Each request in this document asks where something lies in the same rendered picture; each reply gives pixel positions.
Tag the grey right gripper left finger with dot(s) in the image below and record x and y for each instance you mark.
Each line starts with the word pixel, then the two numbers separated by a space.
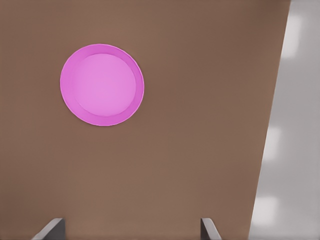
pixel 51 231

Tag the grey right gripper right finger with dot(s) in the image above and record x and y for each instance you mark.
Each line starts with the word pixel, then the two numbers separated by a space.
pixel 209 231

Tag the pink round plate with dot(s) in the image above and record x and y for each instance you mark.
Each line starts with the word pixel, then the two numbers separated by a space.
pixel 102 85

